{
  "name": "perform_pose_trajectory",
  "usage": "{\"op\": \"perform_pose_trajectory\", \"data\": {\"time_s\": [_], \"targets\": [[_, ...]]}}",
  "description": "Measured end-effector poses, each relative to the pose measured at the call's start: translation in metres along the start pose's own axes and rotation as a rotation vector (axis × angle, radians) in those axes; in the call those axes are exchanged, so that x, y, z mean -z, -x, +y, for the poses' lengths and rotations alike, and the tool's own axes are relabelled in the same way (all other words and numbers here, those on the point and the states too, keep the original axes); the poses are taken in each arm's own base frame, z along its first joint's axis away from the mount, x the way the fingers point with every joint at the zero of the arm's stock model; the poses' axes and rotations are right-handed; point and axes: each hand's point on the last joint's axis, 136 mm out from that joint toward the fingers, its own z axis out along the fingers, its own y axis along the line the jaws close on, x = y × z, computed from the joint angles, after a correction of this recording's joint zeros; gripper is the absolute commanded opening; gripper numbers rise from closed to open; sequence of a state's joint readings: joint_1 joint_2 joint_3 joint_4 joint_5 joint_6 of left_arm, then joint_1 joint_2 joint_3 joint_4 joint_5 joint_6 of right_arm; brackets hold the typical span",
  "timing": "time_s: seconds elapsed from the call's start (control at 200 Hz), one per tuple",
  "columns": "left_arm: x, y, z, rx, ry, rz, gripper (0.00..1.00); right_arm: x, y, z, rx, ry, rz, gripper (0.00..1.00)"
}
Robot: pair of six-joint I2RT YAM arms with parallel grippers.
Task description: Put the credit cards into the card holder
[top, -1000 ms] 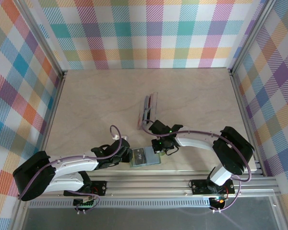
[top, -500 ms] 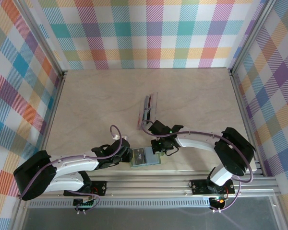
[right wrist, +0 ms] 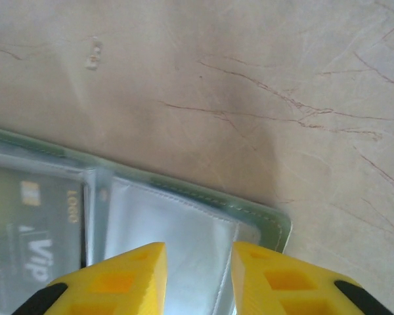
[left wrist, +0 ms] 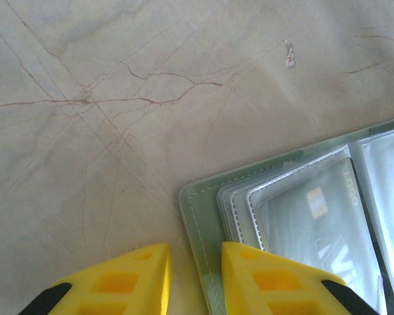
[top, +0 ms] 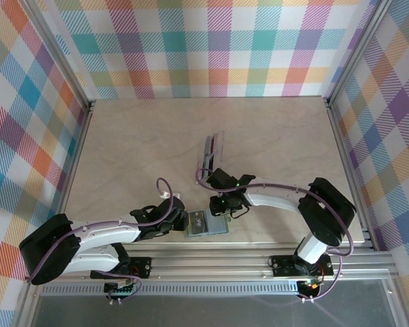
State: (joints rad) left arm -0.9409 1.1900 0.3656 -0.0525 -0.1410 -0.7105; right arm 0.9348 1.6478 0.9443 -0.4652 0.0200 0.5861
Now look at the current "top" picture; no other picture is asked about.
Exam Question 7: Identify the green left controller board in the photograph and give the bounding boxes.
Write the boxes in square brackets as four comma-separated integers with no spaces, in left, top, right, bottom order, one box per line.
[104,281,137,296]

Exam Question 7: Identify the clear acrylic card stand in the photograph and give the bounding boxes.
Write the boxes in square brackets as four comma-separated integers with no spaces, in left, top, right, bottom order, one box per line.
[193,130,226,185]

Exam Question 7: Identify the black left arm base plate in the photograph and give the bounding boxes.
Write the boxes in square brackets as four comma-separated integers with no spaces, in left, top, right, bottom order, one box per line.
[90,255,153,279]

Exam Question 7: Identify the slotted grey cable duct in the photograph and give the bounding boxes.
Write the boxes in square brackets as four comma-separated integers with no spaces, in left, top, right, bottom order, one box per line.
[40,284,331,296]

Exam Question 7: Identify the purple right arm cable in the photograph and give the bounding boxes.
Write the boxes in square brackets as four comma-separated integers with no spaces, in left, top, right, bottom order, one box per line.
[194,166,355,302]

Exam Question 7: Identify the aluminium front rail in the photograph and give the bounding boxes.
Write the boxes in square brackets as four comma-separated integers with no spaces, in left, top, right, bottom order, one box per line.
[23,251,399,284]

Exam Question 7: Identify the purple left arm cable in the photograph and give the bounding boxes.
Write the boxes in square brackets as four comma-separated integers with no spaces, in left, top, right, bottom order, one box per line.
[27,176,186,305]

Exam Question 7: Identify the green leather card holder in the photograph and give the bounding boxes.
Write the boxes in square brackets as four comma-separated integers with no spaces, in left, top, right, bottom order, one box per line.
[183,209,231,240]

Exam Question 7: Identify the aluminium side rail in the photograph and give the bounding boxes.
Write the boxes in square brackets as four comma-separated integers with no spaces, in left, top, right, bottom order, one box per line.
[52,102,97,222]
[323,97,379,252]

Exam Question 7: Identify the black gold VIP card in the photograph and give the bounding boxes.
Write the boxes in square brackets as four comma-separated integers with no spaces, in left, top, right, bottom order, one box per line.
[187,211,209,237]

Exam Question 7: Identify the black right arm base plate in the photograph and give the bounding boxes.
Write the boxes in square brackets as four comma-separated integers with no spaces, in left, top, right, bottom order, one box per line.
[271,253,334,277]

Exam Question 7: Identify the aluminium corner post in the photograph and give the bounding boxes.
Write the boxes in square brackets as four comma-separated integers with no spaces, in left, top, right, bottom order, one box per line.
[322,0,396,106]
[20,0,97,115]

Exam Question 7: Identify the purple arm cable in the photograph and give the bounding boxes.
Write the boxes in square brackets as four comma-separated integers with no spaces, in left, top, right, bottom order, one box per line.
[194,166,355,302]
[27,176,186,305]

